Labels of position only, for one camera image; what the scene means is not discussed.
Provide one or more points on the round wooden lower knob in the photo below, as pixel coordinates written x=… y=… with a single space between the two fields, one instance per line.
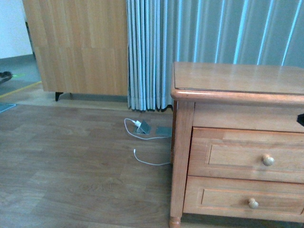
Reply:
x=252 y=203

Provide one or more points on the open floor socket box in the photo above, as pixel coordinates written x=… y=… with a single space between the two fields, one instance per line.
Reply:
x=142 y=128

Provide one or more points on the large wooden cabinet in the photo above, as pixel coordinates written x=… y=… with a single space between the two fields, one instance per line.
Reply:
x=80 y=45

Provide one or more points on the black cabinet leg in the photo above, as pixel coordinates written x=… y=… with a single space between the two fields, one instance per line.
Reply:
x=57 y=95

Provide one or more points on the closed floor socket cover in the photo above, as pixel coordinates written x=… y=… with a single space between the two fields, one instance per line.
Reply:
x=164 y=131

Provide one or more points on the wooden drawer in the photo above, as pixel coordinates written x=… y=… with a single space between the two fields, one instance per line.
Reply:
x=229 y=197
x=237 y=154

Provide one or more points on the round wooden drawer knob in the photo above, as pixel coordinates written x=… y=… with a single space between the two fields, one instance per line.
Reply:
x=267 y=160

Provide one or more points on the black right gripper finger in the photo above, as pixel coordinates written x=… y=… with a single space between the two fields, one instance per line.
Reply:
x=300 y=119

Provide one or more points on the wooden nightstand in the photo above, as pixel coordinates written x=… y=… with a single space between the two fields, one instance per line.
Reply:
x=226 y=96

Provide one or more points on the grey pleated curtain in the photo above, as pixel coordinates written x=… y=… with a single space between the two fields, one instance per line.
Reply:
x=161 y=32

